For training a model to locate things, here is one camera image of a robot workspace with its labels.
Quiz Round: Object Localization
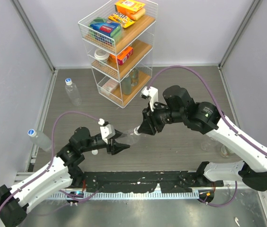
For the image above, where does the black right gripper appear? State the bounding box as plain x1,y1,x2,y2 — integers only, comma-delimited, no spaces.
138,100,185,135

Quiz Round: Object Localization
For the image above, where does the clear plastic bottle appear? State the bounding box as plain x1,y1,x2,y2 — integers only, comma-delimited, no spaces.
116,129,140,146
65,81,82,106
200,138,218,152

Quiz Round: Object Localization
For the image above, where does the blue and white bottle cap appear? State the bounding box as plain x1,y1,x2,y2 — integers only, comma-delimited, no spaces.
65,78,73,86

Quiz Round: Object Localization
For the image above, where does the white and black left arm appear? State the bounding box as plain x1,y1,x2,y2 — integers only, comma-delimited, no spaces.
0,124,130,227

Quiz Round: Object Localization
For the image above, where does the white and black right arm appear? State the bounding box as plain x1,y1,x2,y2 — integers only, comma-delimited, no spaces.
138,85,267,192

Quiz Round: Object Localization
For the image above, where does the clear bottle with blue cap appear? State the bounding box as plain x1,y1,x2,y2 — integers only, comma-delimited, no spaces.
27,129,52,152

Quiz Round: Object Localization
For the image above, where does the green glass bottle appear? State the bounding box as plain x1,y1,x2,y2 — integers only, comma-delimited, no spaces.
220,145,234,158

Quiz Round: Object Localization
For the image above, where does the glass jar, bottom shelf front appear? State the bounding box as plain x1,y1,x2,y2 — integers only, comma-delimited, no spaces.
121,74,132,95

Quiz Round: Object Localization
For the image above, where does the glass jar, shelf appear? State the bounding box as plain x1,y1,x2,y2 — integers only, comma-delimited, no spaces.
129,68,139,87
121,74,132,95

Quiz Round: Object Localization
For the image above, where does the white box, bottom shelf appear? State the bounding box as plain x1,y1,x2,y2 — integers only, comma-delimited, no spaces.
100,79,119,95

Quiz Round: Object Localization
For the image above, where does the glass jar, bottom shelf back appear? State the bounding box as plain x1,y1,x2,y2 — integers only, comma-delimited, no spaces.
129,68,139,87

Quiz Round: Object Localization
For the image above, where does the orange box, middle shelf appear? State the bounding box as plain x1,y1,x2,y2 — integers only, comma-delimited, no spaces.
109,46,133,65

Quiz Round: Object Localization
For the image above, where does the white lidded paper cup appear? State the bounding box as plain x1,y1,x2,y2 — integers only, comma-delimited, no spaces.
94,48,110,64

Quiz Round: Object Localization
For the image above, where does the green and blue box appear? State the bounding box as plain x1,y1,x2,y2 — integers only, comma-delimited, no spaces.
88,17,122,45

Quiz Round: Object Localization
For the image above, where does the yellow sponge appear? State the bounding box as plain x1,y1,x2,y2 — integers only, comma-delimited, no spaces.
129,8,146,21

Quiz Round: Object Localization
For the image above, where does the yellow candy bag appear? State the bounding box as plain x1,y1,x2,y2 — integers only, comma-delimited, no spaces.
108,12,135,28

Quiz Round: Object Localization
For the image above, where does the orange snack box, top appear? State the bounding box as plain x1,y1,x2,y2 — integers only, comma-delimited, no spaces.
115,0,146,14

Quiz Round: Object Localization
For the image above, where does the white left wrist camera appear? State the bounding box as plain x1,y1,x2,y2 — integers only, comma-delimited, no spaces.
98,118,116,144

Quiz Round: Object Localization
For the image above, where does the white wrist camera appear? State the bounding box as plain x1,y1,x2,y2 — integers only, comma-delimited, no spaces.
140,87,158,112
98,118,116,144

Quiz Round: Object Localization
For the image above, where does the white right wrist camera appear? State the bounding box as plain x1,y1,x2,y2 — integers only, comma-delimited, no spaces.
140,87,158,112

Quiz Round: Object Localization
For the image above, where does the white slotted cable duct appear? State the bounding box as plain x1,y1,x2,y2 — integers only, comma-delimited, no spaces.
47,190,199,200

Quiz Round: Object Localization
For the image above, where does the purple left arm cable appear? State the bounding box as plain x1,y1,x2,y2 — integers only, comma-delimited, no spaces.
0,111,101,227

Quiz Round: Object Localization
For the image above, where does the white wire shelf rack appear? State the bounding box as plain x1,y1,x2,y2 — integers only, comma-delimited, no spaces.
78,0,158,108

